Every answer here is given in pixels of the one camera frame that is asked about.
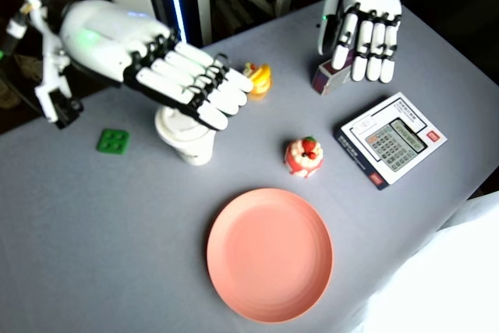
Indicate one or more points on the white fabric cover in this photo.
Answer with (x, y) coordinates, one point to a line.
(448, 270)

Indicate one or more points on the grey table cloth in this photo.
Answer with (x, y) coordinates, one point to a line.
(117, 231)

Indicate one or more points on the small purple box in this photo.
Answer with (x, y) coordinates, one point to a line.
(325, 79)

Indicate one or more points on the pink round plate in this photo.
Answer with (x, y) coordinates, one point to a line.
(269, 255)

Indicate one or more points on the strawberry cake toy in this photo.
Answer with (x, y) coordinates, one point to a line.
(304, 157)

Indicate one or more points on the orange fruit cake toy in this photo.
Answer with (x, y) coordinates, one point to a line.
(259, 81)

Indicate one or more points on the green studded block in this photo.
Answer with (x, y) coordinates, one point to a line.
(113, 141)

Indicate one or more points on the white calculator box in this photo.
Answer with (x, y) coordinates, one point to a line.
(390, 142)

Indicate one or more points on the white paper cup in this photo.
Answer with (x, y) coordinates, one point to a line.
(191, 149)

